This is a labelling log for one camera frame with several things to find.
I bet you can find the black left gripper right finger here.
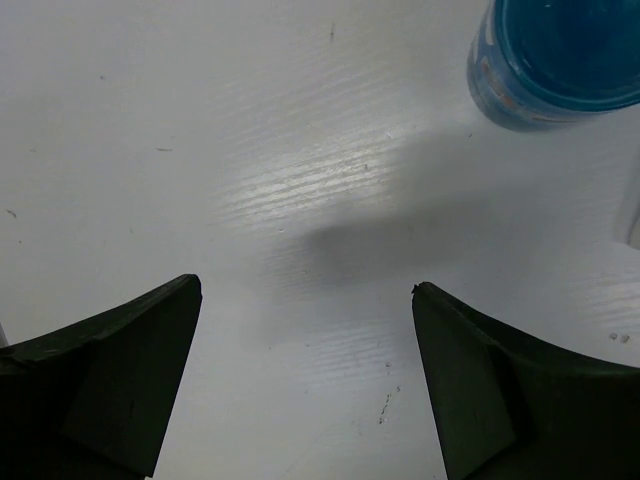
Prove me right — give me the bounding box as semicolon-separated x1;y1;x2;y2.
412;282;639;479

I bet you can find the blue glue jar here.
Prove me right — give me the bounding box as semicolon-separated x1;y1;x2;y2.
466;1;639;131

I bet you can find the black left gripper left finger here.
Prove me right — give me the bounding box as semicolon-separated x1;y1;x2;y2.
1;274;202;479

